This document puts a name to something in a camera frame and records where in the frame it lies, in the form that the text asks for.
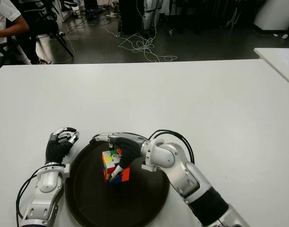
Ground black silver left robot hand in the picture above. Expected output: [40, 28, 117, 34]
[45, 127, 80, 165]

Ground dark brown round plate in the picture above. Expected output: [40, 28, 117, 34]
[65, 139, 170, 227]

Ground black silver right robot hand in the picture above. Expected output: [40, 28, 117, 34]
[91, 131, 151, 183]

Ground tall black cabinet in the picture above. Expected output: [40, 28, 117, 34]
[118, 0, 145, 35]

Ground black stool with splayed legs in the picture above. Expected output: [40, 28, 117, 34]
[28, 0, 75, 65]

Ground tangled white floor cable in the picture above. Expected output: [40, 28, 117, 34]
[105, 0, 178, 62]

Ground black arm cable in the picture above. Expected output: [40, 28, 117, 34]
[149, 129, 195, 165]
[16, 166, 44, 227]

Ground white side table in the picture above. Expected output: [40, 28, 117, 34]
[254, 47, 289, 89]

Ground silver humanoid robot legs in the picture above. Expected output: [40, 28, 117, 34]
[143, 0, 163, 31]

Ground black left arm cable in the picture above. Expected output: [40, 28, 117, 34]
[16, 166, 44, 227]

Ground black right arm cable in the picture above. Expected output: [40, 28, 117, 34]
[149, 129, 195, 165]

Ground white cabinet with black base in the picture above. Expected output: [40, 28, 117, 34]
[253, 0, 289, 31]

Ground person in white shirt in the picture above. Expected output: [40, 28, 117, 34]
[0, 0, 30, 75]

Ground black office chair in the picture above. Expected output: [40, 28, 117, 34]
[0, 21, 29, 66]

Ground multicolour Rubik's cube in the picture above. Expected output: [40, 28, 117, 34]
[102, 148, 131, 185]

